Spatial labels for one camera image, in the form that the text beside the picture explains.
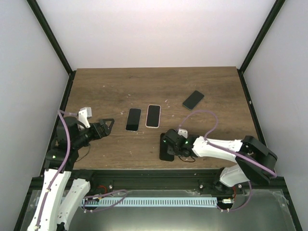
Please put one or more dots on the black frame post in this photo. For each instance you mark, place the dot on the black frame post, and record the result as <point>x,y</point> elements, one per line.
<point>33,4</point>
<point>277,6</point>

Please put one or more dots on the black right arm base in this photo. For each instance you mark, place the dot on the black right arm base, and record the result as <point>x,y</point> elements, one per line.
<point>214,187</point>

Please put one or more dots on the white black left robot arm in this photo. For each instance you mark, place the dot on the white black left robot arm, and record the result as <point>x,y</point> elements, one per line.
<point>55,212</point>

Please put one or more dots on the light blue slotted cable duct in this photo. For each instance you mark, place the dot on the light blue slotted cable duct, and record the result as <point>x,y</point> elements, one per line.
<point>153,202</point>

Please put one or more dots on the blue smartphone black screen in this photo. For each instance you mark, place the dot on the blue smartphone black screen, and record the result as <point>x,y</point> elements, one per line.
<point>153,115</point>

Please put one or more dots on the right black frame post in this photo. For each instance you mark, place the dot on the right black frame post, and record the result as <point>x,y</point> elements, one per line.
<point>277,6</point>

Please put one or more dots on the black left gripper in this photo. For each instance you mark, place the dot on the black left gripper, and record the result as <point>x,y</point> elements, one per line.
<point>106,132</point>

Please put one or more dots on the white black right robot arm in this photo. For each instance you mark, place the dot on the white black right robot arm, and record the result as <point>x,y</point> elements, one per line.
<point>253,160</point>

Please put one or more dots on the black aluminium frame rail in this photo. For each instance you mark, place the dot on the black aluminium frame rail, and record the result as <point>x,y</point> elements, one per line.
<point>173,179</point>

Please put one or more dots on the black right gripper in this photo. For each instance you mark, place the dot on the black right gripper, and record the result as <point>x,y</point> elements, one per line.
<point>170,151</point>

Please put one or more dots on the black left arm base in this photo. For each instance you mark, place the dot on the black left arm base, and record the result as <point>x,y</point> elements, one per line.
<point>100,187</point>

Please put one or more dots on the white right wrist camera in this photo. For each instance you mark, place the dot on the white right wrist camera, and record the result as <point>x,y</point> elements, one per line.
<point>183,132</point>

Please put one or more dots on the pale pink phone case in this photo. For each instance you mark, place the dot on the pale pink phone case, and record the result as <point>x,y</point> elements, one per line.
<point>153,127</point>

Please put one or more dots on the left black frame post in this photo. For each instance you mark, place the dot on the left black frame post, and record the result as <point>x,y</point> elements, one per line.
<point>33,4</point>

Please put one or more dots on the clear magsafe phone case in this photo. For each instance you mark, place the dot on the clear magsafe phone case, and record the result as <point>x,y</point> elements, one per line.
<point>133,131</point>

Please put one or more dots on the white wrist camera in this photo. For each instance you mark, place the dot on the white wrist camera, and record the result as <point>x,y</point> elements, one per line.
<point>83,115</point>
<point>183,132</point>

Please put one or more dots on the black phone case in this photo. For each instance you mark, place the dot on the black phone case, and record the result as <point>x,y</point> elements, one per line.
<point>163,151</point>

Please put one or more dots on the dark green phone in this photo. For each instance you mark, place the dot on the dark green phone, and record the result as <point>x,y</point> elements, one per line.
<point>193,100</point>

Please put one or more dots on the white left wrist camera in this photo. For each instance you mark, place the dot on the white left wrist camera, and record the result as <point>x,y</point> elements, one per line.
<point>83,115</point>

